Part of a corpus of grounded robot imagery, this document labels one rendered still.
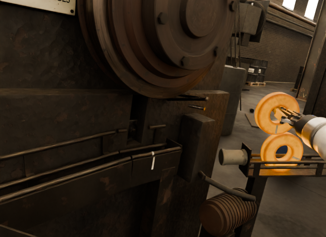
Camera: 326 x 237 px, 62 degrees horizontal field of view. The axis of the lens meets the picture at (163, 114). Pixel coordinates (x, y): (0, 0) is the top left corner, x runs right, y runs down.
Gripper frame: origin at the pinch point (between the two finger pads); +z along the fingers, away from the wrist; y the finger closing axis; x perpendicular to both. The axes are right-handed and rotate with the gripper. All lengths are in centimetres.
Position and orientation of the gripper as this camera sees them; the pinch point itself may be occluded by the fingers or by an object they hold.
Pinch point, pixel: (278, 109)
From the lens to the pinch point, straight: 104.0
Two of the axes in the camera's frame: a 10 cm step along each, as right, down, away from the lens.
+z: -1.1, -3.2, 9.4
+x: 1.6, -9.4, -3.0
